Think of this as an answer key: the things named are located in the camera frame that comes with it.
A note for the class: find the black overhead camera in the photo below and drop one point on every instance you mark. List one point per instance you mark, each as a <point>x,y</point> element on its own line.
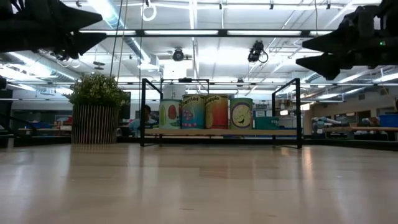
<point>255,51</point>

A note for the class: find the black table frame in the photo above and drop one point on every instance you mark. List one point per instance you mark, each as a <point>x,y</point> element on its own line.
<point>342,144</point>

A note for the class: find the wooden background table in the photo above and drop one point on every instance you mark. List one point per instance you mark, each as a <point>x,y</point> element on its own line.
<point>373,128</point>

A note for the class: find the grey background robot arm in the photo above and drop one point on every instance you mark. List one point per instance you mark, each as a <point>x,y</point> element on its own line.
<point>323,121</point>

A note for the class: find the pineapple tin can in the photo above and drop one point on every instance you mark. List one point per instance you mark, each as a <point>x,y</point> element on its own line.
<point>216,112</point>

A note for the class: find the green face print tin can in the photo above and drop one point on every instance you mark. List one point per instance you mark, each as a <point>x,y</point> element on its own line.
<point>241,115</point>

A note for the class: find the potted plant in striped pot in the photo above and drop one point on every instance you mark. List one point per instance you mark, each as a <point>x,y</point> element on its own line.
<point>94,124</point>

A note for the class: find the teal storage box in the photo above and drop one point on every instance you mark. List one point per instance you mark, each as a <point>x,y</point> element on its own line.
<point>265,123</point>

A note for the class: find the cherries tin can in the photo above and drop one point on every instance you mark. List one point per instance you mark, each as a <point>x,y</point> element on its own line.
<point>192,112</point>

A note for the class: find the peach tin can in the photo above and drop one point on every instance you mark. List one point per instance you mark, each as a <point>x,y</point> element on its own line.
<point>169,115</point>

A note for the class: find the person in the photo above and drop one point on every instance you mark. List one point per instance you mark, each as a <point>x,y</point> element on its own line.
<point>136,126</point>

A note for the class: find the wooden shelf with black frame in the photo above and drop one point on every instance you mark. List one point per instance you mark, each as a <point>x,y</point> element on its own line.
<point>217,132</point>

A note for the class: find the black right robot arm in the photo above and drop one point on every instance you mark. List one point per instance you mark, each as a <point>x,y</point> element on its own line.
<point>390,53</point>

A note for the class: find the blue storage bin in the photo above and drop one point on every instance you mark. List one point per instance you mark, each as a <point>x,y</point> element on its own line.
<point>388,120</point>

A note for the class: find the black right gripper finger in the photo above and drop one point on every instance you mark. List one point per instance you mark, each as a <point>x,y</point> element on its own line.
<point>339,40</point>
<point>326,63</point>

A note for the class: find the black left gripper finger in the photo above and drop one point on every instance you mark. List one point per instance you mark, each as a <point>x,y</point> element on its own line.
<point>79,42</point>
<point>74,17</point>

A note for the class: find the black round ceiling device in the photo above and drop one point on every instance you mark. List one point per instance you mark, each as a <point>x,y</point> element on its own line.
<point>178,55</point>

